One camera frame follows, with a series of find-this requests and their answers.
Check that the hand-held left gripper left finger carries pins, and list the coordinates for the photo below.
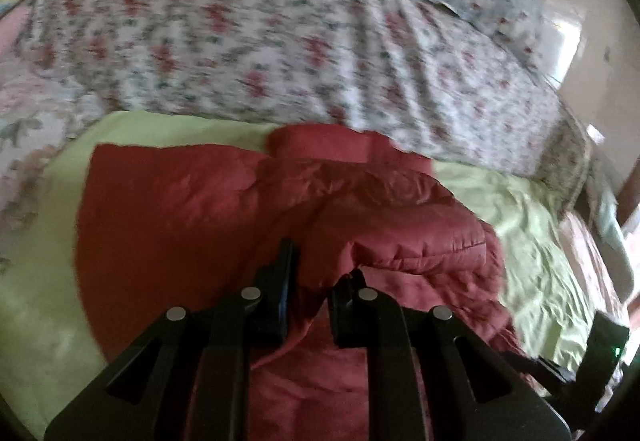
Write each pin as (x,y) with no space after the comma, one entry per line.
(279,303)

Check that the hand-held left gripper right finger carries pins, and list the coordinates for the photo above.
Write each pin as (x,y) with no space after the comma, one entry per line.
(342,318)

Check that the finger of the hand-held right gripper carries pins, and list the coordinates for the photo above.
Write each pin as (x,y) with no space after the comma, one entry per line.
(542,366)

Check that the red quilted jacket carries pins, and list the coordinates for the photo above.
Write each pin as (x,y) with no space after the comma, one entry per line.
(210,201)

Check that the white cloth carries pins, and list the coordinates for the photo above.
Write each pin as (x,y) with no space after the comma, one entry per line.
(612,236)

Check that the light green bed sheet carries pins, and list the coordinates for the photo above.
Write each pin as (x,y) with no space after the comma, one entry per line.
(530,241)

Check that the white red-flowered quilt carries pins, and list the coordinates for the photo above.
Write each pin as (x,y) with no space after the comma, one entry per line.
(260,26)

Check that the pastel floral bedsheet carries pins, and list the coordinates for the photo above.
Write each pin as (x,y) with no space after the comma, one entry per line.
(25,131)

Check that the pink cloth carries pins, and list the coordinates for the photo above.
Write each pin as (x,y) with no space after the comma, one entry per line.
(12,28)

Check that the wooden bed frame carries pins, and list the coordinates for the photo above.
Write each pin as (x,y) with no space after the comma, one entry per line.
(631,201)

